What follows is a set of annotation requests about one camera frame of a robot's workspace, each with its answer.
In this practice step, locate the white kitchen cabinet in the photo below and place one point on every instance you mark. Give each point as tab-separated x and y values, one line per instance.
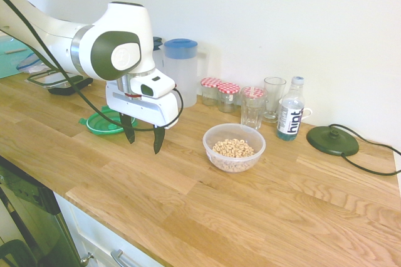
94	232

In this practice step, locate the glass jar red checkered lid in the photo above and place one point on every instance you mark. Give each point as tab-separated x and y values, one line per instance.
254	91
228	99
210	91

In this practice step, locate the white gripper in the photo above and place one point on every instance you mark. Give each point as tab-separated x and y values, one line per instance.
138	108

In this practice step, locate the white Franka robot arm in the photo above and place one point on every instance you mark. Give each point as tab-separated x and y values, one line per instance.
125	22

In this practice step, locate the green round container lid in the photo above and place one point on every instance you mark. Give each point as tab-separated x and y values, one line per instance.
100	123

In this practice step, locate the faceted glass tumbler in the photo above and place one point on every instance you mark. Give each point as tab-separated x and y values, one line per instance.
250	116

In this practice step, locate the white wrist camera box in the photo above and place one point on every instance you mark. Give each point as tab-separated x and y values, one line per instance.
156	86

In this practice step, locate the stainless steel dishwasher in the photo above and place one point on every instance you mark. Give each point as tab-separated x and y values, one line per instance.
31	217

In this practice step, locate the clear pitcher with blue lid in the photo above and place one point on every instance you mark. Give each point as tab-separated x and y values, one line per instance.
181	72

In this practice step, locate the silver cabinet knob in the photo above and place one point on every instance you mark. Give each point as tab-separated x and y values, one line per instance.
86	258

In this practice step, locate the clear plastic food container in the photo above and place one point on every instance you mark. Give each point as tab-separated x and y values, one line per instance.
209	141

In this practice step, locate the black kettle base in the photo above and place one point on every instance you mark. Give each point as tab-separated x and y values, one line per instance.
326	143

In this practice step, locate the black rectangular food container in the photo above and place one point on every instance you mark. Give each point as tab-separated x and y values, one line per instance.
62	90

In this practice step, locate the clear zip bag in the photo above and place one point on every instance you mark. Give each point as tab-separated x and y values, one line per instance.
29	63

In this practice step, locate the teal bread box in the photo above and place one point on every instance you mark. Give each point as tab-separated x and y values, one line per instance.
9	60

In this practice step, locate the white mug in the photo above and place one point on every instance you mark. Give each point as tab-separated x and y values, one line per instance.
311	112

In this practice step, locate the hint water bottle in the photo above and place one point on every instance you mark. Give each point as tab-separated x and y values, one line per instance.
289	123

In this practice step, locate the tall footed drinking glass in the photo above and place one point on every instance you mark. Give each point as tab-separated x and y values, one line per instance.
274	91

